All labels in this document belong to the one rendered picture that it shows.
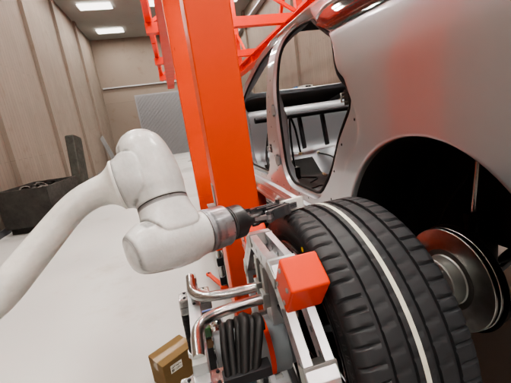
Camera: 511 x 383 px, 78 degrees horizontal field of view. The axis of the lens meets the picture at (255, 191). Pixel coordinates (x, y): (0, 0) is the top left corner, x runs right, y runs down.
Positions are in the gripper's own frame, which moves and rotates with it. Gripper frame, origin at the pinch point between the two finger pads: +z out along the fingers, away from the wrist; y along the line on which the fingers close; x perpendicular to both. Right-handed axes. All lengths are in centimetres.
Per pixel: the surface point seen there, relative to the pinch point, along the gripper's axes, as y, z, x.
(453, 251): 19, 44, -24
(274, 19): -414, 429, 291
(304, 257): 17.3, -15.6, -6.8
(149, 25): -518, 205, 298
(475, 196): 21, 61, -11
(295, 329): 15.3, -19.1, -19.8
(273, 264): 8.0, -15.9, -9.4
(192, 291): -17.0, -24.1, -17.6
